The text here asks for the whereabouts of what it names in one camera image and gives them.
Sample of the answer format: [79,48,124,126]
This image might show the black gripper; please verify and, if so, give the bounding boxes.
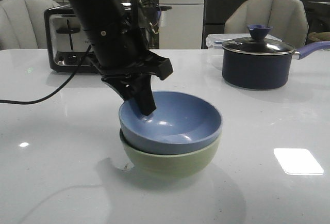
[87,50,173,116]

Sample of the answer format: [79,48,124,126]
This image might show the blue bowl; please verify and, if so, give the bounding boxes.
[119,91,223,155]

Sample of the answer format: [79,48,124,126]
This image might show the green bowl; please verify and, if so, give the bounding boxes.
[120,131,221,178]

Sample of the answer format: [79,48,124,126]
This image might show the black chrome four-slot toaster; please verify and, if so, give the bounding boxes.
[44,2,150,74]

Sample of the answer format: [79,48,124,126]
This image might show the clear plastic food container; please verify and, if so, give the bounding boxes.
[206,33,283,51]

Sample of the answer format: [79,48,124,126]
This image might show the white refrigerator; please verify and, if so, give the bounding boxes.
[159,0,204,50]

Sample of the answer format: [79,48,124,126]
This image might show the dark blue saucepan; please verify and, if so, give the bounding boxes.
[222,41,329,90]

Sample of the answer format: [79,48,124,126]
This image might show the glass pot lid blue knob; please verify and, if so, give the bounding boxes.
[222,24,295,55]

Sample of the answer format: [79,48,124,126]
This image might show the beige chair left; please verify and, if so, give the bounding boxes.
[1,0,59,50]

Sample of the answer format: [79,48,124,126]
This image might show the beige chair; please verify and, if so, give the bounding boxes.
[224,0,309,47]
[1,0,59,50]

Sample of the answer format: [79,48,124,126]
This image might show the beige chair right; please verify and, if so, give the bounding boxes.
[224,0,309,47]

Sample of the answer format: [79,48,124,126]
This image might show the black cable on table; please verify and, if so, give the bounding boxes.
[0,44,92,105]

